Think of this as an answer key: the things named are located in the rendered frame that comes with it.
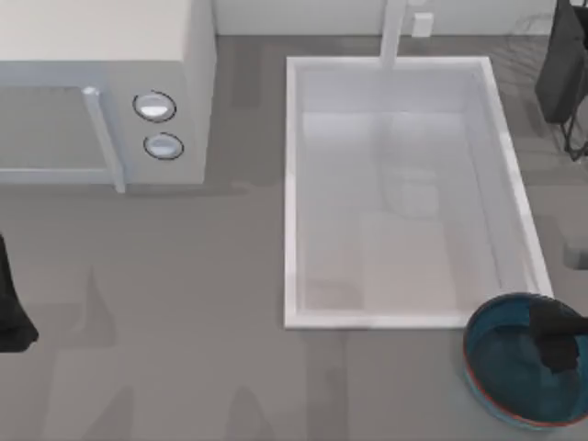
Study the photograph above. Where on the blue bowl with red rim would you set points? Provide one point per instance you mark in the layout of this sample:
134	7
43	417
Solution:
500	367

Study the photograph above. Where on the white sink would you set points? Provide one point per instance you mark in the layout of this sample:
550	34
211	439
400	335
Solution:
413	206

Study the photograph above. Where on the black folding stand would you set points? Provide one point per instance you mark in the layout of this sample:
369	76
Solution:
562	69

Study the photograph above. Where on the tall white tap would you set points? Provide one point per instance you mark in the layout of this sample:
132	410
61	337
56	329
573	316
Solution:
392	32

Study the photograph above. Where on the small silver microwave knob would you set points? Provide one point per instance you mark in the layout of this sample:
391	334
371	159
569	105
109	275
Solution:
163	146

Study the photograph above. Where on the large silver microwave knob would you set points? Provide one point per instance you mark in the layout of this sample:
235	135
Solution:
154	106

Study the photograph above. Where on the pale microwave oven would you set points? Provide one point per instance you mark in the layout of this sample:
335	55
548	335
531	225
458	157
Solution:
151	41

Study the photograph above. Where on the microwave oven door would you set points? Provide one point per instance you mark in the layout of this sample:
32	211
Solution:
46	133

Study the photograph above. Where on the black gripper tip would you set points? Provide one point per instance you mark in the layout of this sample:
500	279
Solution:
11	312

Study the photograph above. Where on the white wall socket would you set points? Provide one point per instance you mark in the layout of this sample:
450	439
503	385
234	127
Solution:
422	24

